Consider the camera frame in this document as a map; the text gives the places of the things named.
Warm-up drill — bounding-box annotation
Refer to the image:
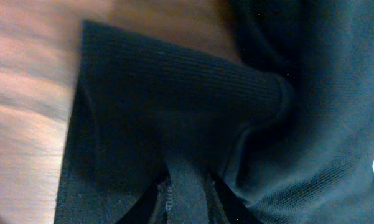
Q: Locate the black polo shirt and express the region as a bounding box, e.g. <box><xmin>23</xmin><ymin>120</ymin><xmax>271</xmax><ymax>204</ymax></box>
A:
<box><xmin>54</xmin><ymin>0</ymin><xmax>374</xmax><ymax>224</ymax></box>

